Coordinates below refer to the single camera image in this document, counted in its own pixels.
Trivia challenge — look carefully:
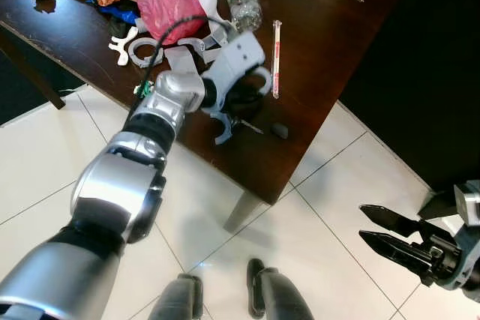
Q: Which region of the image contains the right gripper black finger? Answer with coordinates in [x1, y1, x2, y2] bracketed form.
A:
[358, 205, 432, 240]
[358, 232, 436, 283]

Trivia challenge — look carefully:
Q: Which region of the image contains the thin metal stick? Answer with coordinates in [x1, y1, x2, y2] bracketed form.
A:
[238, 119, 266, 136]

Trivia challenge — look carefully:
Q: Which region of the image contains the dark brown wooden table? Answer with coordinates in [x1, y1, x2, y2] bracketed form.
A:
[0, 0, 402, 235]

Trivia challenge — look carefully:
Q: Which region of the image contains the pink plastic bag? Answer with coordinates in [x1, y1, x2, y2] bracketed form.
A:
[129, 0, 227, 45]

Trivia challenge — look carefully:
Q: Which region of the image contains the grey right robot leg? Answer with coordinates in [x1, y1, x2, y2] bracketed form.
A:
[247, 259, 315, 320]

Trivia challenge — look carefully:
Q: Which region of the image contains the grey robot leg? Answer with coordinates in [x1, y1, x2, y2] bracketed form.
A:
[148, 274, 205, 320]
[247, 259, 315, 320]

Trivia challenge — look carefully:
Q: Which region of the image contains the white forked plastic part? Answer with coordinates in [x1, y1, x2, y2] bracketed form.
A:
[109, 26, 141, 67]

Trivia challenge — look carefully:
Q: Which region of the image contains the black floor mat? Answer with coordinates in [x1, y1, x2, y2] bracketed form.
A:
[337, 0, 480, 195]
[0, 50, 85, 127]

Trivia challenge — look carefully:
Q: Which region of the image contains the blue wrapper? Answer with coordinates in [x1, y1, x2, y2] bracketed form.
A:
[94, 1, 140, 25]

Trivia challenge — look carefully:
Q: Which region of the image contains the grey left robot leg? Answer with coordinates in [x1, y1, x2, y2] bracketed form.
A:
[148, 274, 205, 320]

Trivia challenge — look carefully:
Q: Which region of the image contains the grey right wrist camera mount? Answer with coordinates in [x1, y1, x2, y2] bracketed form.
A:
[453, 181, 480, 291]

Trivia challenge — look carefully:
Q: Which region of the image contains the grey ring plastic part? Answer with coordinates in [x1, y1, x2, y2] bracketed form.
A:
[127, 37, 164, 68]

